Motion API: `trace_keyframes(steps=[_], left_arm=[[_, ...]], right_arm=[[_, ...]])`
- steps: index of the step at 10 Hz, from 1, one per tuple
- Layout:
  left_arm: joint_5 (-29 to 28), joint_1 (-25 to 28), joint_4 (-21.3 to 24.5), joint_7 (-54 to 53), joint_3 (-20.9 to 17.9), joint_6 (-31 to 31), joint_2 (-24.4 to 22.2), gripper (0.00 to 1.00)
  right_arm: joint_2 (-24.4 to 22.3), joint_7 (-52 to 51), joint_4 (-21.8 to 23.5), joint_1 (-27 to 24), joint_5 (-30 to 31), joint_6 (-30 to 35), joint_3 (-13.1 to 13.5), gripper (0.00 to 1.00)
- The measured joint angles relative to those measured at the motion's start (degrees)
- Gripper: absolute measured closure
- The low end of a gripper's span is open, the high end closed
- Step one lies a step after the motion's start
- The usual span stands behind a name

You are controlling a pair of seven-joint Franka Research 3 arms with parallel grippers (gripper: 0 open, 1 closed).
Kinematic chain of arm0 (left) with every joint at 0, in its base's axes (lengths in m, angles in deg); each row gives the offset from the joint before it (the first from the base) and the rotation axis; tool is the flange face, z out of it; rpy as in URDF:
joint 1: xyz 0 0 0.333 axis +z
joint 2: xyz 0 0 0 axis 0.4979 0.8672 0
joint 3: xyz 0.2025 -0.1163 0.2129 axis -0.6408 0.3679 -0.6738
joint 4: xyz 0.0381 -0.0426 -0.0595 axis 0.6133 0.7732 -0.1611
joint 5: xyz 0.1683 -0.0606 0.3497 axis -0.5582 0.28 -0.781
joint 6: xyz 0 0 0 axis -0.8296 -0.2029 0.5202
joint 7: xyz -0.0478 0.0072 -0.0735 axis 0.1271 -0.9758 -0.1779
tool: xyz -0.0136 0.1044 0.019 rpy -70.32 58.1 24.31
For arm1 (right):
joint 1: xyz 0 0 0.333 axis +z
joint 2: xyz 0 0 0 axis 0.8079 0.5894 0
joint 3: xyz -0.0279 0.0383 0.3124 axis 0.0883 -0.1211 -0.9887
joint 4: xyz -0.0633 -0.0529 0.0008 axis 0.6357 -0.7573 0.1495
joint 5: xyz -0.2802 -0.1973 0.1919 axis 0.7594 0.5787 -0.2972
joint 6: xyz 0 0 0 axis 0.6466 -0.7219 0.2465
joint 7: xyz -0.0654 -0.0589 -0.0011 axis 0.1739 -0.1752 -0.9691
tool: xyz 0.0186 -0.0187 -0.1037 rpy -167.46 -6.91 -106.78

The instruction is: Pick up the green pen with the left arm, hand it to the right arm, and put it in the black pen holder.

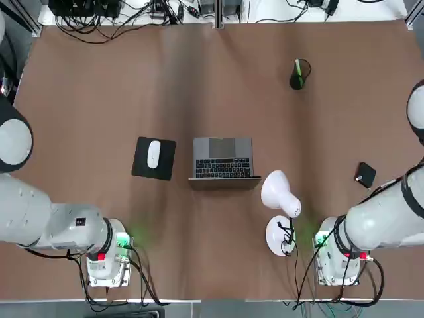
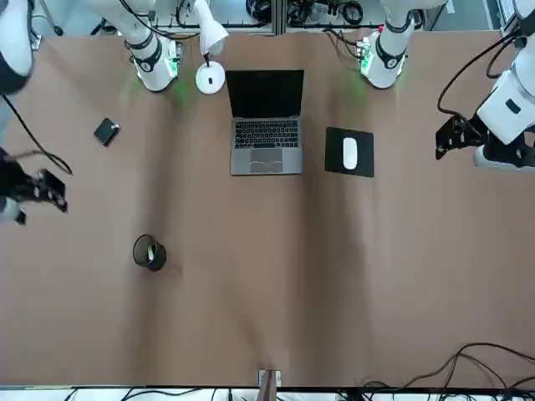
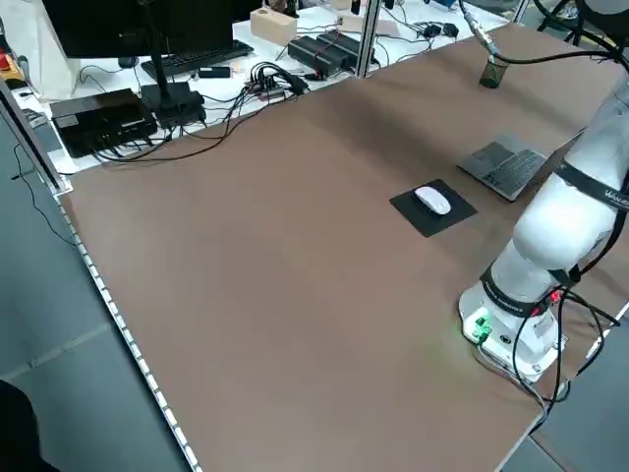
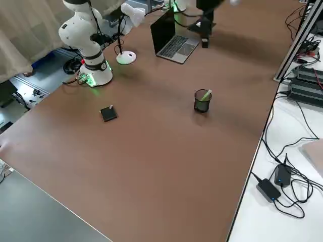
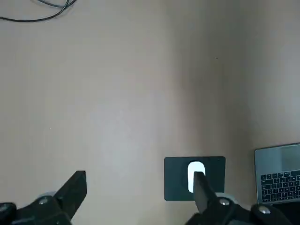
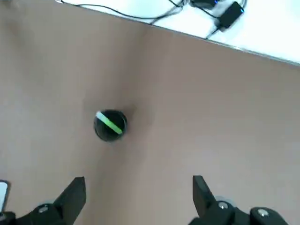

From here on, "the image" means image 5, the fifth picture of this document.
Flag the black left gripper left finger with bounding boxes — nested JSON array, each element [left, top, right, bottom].
[[0, 170, 88, 225]]

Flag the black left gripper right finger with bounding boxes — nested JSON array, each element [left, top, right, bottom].
[[185, 172, 293, 225]]

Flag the white computer mouse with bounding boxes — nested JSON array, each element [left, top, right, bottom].
[[187, 161, 206, 193]]

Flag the black mouse pad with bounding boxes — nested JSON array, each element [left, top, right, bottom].
[[164, 156, 226, 202]]

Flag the grey laptop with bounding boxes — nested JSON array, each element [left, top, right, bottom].
[[254, 142, 300, 207]]

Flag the black cable on table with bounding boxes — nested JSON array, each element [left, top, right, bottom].
[[0, 0, 77, 23]]

